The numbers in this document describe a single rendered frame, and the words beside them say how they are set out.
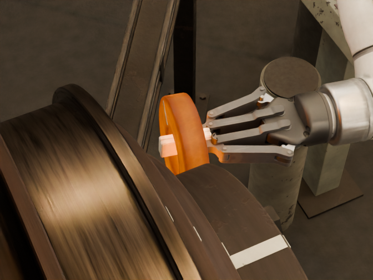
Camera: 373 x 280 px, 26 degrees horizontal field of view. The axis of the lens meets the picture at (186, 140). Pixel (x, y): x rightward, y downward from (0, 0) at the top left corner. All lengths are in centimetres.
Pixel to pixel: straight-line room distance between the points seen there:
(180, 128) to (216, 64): 128
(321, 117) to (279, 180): 69
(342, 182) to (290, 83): 56
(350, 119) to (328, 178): 90
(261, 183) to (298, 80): 32
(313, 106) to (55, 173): 67
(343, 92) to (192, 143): 23
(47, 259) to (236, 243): 16
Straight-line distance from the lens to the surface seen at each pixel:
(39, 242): 44
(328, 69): 174
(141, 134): 130
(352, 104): 112
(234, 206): 56
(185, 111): 105
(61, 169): 49
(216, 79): 228
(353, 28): 118
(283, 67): 162
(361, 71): 118
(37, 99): 227
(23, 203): 46
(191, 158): 103
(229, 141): 109
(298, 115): 113
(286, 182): 180
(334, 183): 205
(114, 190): 47
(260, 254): 54
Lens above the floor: 173
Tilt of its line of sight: 54 degrees down
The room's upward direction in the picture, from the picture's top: straight up
